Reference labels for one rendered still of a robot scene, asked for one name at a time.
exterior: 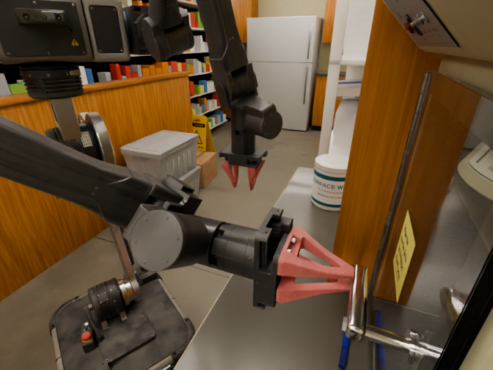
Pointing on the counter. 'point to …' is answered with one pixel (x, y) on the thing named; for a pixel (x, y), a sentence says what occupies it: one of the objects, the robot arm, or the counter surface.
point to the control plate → (434, 36)
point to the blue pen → (344, 352)
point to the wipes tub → (329, 180)
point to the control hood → (464, 27)
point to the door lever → (358, 292)
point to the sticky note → (403, 255)
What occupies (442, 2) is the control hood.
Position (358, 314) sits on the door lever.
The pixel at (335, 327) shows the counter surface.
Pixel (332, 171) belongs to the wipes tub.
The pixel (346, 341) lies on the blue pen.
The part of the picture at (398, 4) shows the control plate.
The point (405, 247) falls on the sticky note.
